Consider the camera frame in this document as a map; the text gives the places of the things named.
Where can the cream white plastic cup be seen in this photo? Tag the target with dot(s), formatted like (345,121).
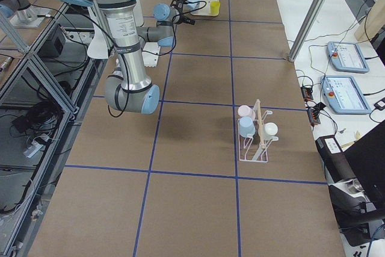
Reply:
(270,130)

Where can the aluminium frame post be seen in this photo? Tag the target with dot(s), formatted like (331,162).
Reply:
(307,24)

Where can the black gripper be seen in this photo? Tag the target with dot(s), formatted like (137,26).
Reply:
(179,14)

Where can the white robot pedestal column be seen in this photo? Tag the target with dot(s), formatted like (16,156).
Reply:
(98,48)

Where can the yellow plastic cup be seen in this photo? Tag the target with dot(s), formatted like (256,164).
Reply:
(215,8)

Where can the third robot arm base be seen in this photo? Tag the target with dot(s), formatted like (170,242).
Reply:
(23,14)

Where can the white wire cup rack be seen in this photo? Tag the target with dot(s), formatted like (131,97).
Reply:
(254,149)

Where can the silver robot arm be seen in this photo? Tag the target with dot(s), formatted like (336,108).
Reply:
(129,88)

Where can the near blue teach pendant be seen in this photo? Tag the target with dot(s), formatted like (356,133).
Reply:
(344,96)

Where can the blue teach pendant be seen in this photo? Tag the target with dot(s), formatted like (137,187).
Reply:
(347,57)
(344,96)

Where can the light blue cup front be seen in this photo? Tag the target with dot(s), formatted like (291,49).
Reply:
(246,127)

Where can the pink plastic cup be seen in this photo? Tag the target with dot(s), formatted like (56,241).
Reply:
(246,111)

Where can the black power adapter box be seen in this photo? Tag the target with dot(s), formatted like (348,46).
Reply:
(54,44)

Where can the black monitor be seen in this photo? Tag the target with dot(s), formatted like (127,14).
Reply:
(366,159)

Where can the white power strip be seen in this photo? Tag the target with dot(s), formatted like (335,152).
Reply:
(34,147)

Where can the far blue teach pendant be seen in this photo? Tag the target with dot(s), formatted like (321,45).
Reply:
(347,57)

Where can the cream plastic tray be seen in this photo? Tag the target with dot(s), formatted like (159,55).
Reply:
(203,8)

